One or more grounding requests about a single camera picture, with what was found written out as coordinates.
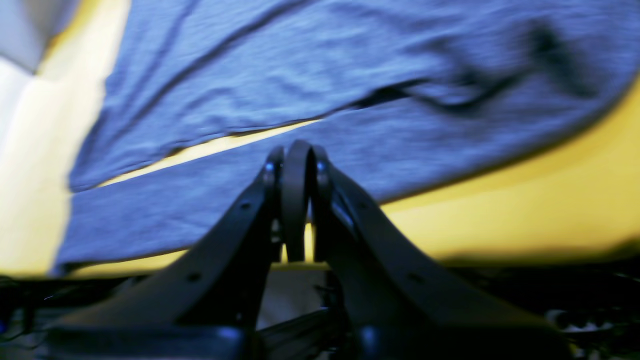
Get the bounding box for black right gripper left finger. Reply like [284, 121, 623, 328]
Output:
[55, 146, 285, 333]

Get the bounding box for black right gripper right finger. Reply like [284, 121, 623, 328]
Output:
[286, 140, 554, 333]

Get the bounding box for grey long-sleeve shirt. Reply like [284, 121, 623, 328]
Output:
[50, 0, 639, 276]

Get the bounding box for yellow table cloth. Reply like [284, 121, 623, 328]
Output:
[1, 0, 639, 281]

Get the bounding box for white cardboard box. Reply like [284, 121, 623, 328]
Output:
[0, 0, 80, 74]

